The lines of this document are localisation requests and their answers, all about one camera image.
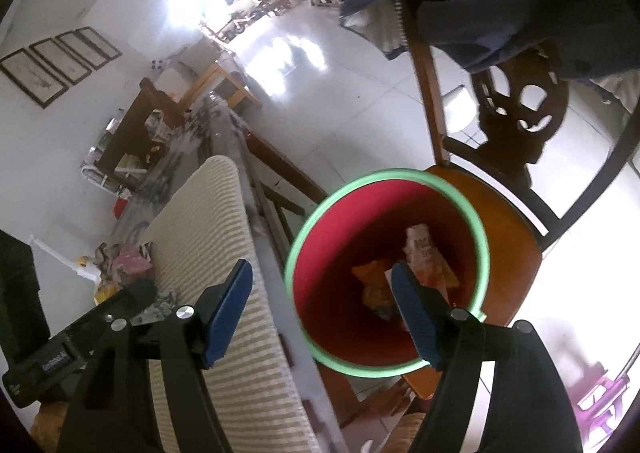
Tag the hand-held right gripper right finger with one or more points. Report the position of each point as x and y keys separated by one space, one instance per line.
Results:
x=415 y=318

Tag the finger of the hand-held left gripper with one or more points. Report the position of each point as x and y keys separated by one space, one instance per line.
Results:
x=135 y=295

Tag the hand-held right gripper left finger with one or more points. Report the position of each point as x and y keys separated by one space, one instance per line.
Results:
x=230 y=318

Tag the orange snack wrapper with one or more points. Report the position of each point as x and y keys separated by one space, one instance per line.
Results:
x=372 y=283

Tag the white pink snack packet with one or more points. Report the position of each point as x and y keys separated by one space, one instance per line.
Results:
x=425 y=253

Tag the red bin green rim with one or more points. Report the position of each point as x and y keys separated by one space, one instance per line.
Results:
x=350 y=233

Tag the large crumpled brown paper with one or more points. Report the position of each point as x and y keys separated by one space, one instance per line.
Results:
x=106 y=253

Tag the red container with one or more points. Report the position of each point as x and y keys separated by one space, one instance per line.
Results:
x=122 y=207

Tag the beige striped mat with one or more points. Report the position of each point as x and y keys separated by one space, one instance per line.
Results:
x=200 y=213

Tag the carved wooden chair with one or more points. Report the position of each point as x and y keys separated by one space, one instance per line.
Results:
x=500 y=233

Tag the white metal rack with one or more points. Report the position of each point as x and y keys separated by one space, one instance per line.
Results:
x=100 y=173

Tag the grey patterned tablecloth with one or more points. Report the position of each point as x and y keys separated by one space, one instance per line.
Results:
x=190 y=143

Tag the plain wooden chair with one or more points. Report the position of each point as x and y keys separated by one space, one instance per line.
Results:
x=130 y=128

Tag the pink plastic stool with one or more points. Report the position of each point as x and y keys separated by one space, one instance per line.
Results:
x=605 y=403

